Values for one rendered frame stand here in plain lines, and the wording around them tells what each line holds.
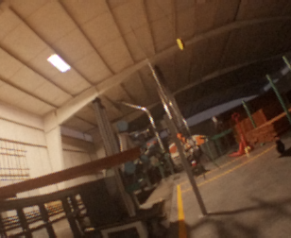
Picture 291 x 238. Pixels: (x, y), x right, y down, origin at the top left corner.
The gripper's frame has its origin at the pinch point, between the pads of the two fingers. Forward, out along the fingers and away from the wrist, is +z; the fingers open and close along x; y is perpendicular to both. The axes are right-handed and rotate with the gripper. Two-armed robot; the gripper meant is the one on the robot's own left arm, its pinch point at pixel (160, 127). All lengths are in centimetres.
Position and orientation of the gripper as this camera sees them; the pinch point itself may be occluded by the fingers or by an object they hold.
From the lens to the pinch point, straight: 208.4
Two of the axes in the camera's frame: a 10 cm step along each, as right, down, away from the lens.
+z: 9.2, -3.8, -0.7
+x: 3.2, 6.4, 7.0
